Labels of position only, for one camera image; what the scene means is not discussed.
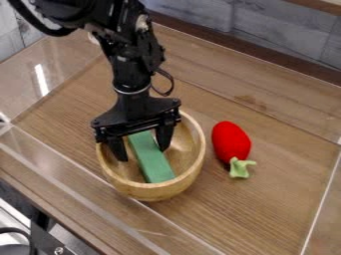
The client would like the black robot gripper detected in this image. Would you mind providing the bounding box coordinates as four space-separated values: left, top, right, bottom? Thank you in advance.
91 92 180 161

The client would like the green rectangular stick block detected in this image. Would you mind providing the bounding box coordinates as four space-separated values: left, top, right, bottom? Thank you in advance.
128 131 175 183

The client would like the light wooden bowl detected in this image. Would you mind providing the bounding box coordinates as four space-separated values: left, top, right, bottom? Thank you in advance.
96 111 206 202

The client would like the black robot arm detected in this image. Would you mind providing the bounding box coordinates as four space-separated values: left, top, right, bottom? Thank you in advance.
8 0 180 161

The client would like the red plush strawberry toy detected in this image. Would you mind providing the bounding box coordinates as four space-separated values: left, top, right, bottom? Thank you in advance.
211 121 255 178

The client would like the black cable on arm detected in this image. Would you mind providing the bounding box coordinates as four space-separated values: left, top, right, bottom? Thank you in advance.
149 68 175 98

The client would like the clear acrylic enclosure wall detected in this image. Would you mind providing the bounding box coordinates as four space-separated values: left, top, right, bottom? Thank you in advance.
0 17 341 255

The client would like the black metal table mount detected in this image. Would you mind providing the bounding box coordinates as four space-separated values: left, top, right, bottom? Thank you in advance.
0 212 72 255

